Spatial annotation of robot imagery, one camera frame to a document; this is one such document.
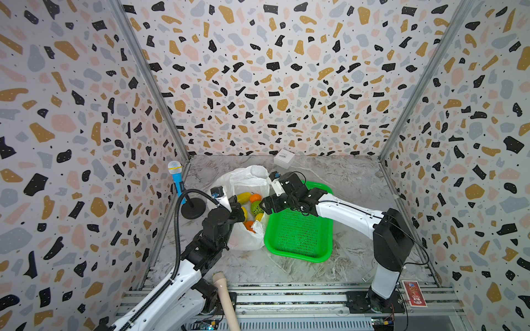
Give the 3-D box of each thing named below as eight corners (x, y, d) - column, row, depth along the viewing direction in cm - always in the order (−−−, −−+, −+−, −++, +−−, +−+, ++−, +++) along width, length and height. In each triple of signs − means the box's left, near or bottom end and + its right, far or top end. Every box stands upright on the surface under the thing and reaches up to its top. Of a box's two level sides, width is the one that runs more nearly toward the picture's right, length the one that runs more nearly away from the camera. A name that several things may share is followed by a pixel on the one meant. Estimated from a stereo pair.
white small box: (273, 164, 122) (273, 158, 118) (282, 153, 128) (282, 147, 124) (286, 169, 119) (287, 163, 115) (294, 159, 125) (295, 153, 121)
